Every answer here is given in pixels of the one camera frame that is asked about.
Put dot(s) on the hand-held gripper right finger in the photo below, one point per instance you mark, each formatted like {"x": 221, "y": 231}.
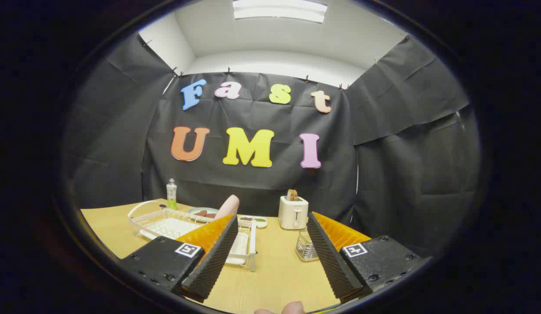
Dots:
{"x": 331, "y": 261}

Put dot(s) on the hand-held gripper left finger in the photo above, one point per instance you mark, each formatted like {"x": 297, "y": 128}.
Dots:
{"x": 211, "y": 261}

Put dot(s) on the pink plate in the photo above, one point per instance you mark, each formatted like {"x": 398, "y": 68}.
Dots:
{"x": 229, "y": 206}

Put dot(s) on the pale green plate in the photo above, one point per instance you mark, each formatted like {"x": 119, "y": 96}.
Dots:
{"x": 193, "y": 211}

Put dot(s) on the white divided snack tray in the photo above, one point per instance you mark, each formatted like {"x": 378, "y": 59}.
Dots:
{"x": 253, "y": 220}

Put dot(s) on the white toaster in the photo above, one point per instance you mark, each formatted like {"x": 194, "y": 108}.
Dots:
{"x": 292, "y": 213}

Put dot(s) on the brown toast slice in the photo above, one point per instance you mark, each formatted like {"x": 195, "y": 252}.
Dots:
{"x": 292, "y": 195}

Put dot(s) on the clear bottle with green liquid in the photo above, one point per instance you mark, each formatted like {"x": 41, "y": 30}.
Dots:
{"x": 171, "y": 194}

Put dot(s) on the ceiling light panel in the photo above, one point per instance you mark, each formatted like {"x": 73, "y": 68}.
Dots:
{"x": 279, "y": 11}

